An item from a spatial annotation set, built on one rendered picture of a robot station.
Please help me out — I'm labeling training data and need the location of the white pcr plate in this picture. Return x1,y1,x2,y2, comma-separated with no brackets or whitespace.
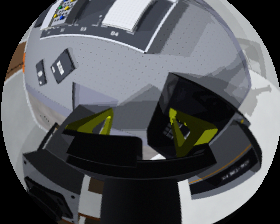
102,0,153,32

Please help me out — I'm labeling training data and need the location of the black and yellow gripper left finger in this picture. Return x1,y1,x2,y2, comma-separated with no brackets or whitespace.
65,108,114,135

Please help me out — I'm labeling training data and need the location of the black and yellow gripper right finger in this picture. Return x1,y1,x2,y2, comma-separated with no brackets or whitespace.
169,108,218,157

